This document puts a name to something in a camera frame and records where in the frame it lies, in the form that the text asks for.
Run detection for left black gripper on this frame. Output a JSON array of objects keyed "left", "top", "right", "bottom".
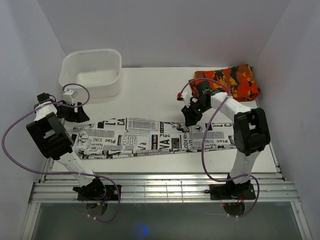
[{"left": 56, "top": 100, "right": 90, "bottom": 123}]

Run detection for aluminium rail frame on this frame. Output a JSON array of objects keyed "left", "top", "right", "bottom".
[{"left": 21, "top": 144, "right": 312, "bottom": 240}]

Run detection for white plastic basket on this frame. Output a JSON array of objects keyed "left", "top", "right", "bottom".
[{"left": 58, "top": 48, "right": 122, "bottom": 101}]

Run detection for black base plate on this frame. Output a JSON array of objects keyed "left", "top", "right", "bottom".
[
  {"left": 207, "top": 182, "right": 256, "bottom": 200},
  {"left": 76, "top": 184, "right": 122, "bottom": 202}
]

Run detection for orange camouflage folded trousers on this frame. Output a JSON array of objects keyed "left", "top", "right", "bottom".
[{"left": 189, "top": 63, "right": 260, "bottom": 102}]

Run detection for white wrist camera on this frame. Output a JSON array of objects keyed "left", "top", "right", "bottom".
[
  {"left": 62, "top": 89, "right": 78, "bottom": 104},
  {"left": 176, "top": 92, "right": 191, "bottom": 105}
]

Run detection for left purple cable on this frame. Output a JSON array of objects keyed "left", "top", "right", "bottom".
[{"left": 1, "top": 83, "right": 122, "bottom": 223}]

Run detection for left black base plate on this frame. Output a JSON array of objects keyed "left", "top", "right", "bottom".
[{"left": 76, "top": 184, "right": 122, "bottom": 202}]

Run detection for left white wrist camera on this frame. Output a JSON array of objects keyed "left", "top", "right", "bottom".
[{"left": 62, "top": 89, "right": 78, "bottom": 104}]

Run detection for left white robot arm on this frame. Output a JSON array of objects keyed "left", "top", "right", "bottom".
[{"left": 26, "top": 93, "right": 107, "bottom": 200}]

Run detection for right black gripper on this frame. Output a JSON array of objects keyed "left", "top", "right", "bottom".
[{"left": 182, "top": 100, "right": 211, "bottom": 127}]

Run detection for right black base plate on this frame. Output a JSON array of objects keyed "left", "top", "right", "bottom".
[{"left": 207, "top": 182, "right": 256, "bottom": 200}]

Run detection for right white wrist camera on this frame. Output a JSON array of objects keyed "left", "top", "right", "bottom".
[{"left": 176, "top": 92, "right": 191, "bottom": 105}]

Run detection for newspaper print trousers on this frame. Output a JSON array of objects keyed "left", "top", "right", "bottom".
[{"left": 68, "top": 117, "right": 236, "bottom": 160}]

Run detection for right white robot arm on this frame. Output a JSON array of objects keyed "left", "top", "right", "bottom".
[{"left": 177, "top": 78, "right": 271, "bottom": 202}]

